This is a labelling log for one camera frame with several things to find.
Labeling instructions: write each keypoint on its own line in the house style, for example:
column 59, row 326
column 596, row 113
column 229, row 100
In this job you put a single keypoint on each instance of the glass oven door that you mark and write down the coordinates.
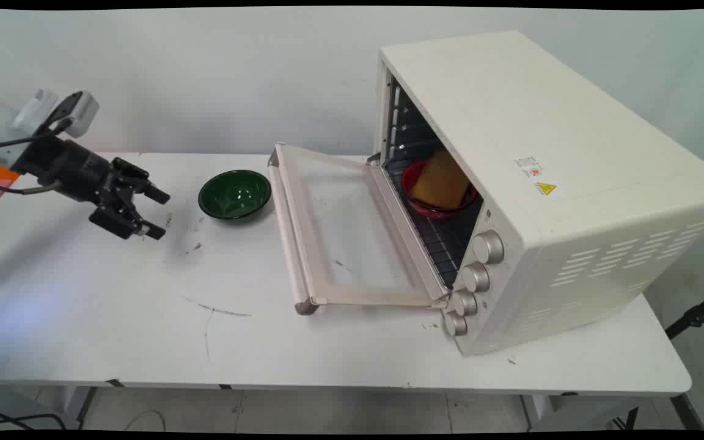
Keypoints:
column 340, row 232

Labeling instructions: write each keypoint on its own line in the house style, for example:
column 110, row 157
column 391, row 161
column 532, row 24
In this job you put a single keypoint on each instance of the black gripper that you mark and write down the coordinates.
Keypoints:
column 74, row 168

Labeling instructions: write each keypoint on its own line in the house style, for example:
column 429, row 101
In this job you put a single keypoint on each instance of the dark green bowl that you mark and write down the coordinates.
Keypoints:
column 234, row 194

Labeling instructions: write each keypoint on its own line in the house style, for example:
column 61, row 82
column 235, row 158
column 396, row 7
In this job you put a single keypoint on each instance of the red bowl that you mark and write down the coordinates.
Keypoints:
column 434, row 205

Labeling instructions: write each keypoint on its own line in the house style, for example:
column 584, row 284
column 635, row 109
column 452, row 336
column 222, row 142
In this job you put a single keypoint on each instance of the silver oven knob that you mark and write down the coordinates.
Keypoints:
column 465, row 302
column 476, row 277
column 456, row 324
column 489, row 247

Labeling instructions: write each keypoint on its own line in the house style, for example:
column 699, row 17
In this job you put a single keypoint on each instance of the white label sticker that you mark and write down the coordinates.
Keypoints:
column 528, row 165

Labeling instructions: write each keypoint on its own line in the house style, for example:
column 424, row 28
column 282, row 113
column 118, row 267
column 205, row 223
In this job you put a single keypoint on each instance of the black tripod stand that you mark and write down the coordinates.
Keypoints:
column 694, row 318

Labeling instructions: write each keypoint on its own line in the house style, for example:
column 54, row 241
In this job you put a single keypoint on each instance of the yellow warning sticker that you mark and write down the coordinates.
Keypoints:
column 545, row 188

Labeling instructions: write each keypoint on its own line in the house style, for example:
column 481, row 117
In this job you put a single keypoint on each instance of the yellow sponge block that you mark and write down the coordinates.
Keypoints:
column 440, row 180

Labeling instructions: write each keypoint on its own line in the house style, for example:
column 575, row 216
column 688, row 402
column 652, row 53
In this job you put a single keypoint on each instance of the white toaster oven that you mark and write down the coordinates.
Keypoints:
column 547, row 201

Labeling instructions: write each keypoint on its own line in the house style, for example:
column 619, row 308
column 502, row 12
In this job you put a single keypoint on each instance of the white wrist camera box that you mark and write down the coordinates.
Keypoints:
column 71, row 112

